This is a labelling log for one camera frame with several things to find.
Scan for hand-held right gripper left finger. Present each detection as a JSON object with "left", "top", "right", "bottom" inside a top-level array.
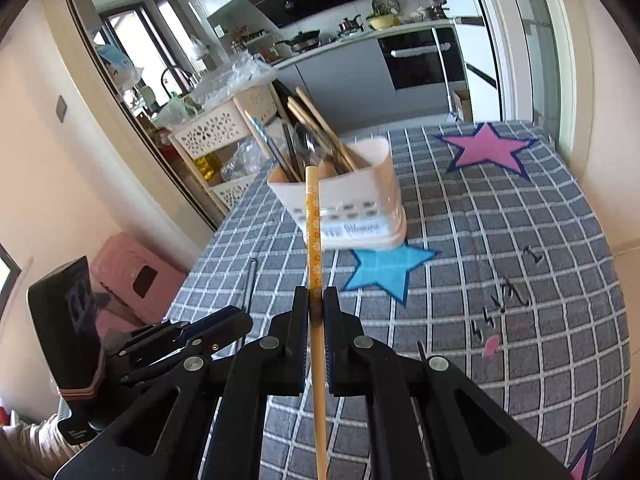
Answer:
[{"left": 52, "top": 286, "right": 312, "bottom": 480}]

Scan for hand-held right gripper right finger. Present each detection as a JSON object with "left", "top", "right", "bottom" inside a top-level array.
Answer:
[{"left": 323, "top": 286, "right": 574, "bottom": 480}]

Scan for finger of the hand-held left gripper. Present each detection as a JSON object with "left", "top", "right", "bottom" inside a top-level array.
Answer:
[
  {"left": 119, "top": 341, "right": 213, "bottom": 387},
  {"left": 129, "top": 304, "right": 254, "bottom": 357}
]

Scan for metal chopstick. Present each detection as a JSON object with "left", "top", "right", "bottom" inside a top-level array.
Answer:
[{"left": 245, "top": 258, "right": 259, "bottom": 314}]

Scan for flower-patterned bamboo chopstick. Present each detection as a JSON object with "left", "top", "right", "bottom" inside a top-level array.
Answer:
[{"left": 304, "top": 165, "right": 330, "bottom": 480}]

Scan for beige plastic utensil holder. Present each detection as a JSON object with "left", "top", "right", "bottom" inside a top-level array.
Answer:
[{"left": 266, "top": 136, "right": 409, "bottom": 252}]

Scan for person's left forearm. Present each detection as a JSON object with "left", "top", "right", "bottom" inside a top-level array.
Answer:
[{"left": 0, "top": 409, "right": 84, "bottom": 479}]

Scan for utensils in holder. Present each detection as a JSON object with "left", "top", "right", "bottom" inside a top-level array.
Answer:
[{"left": 295, "top": 86, "right": 360, "bottom": 172}]

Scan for pink plastic stool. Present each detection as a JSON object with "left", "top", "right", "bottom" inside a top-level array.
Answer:
[{"left": 92, "top": 232, "right": 189, "bottom": 327}]

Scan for yellow oil bottle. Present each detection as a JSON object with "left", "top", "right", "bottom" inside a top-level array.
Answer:
[{"left": 192, "top": 152, "right": 224, "bottom": 184}]

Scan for metal spoon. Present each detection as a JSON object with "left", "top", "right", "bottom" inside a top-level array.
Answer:
[{"left": 293, "top": 122, "right": 318, "bottom": 175}]

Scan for beige plastic basket cart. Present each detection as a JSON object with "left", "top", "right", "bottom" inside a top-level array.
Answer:
[{"left": 167, "top": 82, "right": 279, "bottom": 212}]

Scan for blue patterned chopstick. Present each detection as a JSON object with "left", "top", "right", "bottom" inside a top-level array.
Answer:
[{"left": 248, "top": 114, "right": 289, "bottom": 182}]

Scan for black bag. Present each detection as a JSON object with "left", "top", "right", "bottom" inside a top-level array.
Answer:
[{"left": 273, "top": 81, "right": 297, "bottom": 122}]

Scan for pile of clear plastic bags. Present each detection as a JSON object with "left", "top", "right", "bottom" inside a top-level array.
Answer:
[{"left": 189, "top": 52, "right": 277, "bottom": 107}]

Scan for grey lower cabinets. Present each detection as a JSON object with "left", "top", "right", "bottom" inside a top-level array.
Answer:
[{"left": 272, "top": 37, "right": 396, "bottom": 137}]

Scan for black faucet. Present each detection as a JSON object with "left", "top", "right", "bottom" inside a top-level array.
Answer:
[{"left": 159, "top": 66, "right": 194, "bottom": 94}]

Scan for cardboard box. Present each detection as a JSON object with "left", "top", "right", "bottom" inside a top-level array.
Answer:
[{"left": 452, "top": 88, "right": 474, "bottom": 122}]

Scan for black wok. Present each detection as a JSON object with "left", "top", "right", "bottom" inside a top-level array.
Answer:
[{"left": 274, "top": 30, "right": 322, "bottom": 54}]

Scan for black built-in oven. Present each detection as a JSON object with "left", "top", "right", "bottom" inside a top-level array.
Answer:
[{"left": 376, "top": 27, "right": 469, "bottom": 92}]

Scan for white mop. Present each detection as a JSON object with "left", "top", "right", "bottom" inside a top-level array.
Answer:
[{"left": 430, "top": 27, "right": 464, "bottom": 122}]

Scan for tall white cabinet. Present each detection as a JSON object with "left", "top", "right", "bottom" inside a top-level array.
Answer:
[{"left": 429, "top": 0, "right": 502, "bottom": 124}]

